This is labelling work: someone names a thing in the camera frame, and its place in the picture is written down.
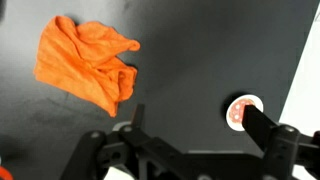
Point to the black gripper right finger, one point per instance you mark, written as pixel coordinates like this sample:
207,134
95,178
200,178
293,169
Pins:
258,125

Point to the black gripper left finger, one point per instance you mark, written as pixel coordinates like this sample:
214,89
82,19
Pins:
139,115

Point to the small orange cylinder object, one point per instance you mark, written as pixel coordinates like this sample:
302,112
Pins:
236,111

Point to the orange crumpled cloth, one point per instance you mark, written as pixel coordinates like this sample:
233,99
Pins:
80,63

